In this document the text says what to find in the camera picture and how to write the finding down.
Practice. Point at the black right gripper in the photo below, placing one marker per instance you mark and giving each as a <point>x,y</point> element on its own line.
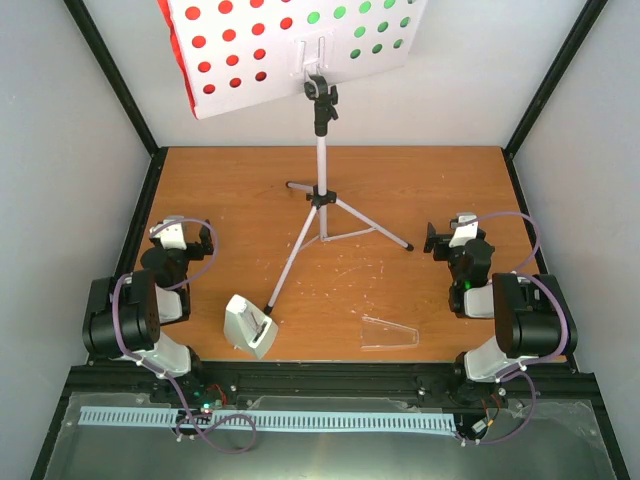
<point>440,240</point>

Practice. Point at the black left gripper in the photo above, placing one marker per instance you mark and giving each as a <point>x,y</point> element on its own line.
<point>206,243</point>

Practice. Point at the white metronome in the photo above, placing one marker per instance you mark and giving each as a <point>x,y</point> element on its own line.
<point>247,328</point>

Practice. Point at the clear plastic metronome cover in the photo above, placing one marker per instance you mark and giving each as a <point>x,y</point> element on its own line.
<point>378,334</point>

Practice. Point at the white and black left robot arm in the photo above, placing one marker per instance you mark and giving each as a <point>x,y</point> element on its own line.
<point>124,316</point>

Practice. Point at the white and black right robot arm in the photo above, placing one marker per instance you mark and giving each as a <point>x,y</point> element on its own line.
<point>532,321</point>

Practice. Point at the white tripod music stand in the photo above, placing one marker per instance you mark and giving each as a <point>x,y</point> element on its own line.
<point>325,99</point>

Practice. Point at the white perforated stand desk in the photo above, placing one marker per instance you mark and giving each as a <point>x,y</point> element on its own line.
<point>243,53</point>

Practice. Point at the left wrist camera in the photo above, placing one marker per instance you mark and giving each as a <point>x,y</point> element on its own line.
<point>171,233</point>

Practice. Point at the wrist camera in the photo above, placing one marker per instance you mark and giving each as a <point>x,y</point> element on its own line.
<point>465,228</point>
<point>171,233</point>

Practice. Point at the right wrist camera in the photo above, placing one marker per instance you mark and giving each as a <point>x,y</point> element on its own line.
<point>465,228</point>

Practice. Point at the light blue slotted cable duct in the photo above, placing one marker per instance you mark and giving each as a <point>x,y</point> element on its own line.
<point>279,421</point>

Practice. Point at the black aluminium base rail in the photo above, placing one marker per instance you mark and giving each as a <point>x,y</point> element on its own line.
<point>438,385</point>

